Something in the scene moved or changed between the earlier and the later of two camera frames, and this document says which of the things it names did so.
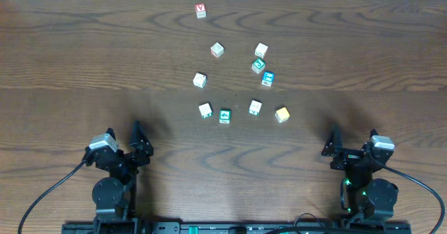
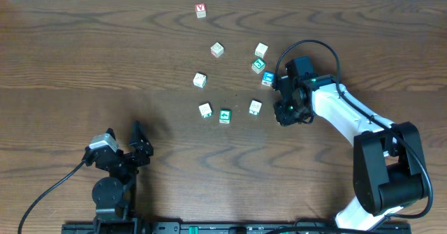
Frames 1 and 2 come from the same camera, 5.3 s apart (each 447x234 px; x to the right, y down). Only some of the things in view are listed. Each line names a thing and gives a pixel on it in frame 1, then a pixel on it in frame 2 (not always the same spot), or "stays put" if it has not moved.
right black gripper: [348, 156] to [283, 117]
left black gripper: [130, 159] stays put
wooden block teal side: [255, 107] stays put
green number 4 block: [225, 116] stays put
